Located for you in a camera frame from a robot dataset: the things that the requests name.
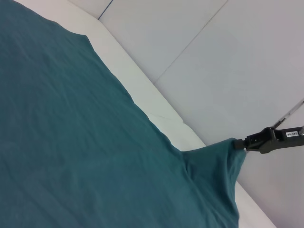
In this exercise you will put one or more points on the teal blue t-shirt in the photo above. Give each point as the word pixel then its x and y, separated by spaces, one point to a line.
pixel 83 133

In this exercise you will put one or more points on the thin grey rod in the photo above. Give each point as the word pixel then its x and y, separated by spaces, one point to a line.
pixel 288 113

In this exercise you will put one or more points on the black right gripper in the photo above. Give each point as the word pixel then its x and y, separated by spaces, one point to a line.
pixel 270 142

